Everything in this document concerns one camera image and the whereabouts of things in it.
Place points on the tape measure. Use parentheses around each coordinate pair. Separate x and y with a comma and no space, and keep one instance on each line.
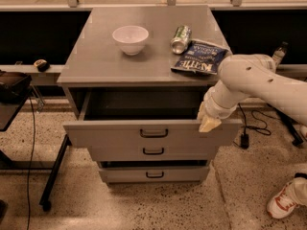
(41,65)

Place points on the black middle drawer handle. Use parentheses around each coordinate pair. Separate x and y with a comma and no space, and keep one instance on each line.
(153,151)

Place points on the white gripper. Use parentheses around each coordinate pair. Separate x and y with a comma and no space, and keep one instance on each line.
(213,108)

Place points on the grey drawer cabinet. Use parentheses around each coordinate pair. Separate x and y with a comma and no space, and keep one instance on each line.
(97,64)

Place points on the white orange sneaker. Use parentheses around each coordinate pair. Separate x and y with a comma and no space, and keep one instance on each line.
(291,196)

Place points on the grey middle drawer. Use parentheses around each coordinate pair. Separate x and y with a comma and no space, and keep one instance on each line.
(136,154)

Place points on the grey bottom drawer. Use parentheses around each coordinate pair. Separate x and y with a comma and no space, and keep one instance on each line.
(135,171)

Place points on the black box on stand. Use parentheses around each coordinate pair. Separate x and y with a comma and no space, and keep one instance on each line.
(13,86)

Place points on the blue Kettle chips bag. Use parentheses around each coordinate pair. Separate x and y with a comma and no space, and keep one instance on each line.
(202,58)

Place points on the black bottom drawer handle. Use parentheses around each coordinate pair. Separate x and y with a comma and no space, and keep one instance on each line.
(154,175)

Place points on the grey top drawer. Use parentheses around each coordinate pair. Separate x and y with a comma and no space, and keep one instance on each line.
(113,119)

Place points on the green soda can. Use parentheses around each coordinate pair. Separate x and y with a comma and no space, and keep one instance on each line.
(181,39)

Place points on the white ceramic bowl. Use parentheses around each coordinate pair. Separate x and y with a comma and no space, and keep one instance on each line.
(131,40)

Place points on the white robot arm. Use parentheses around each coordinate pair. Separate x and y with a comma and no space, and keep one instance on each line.
(243,76)

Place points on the small clear bottle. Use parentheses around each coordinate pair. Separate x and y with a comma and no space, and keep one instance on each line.
(279,53)

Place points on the grey drawer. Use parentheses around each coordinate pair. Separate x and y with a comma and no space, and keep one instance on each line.
(113,119)
(136,154)
(135,171)

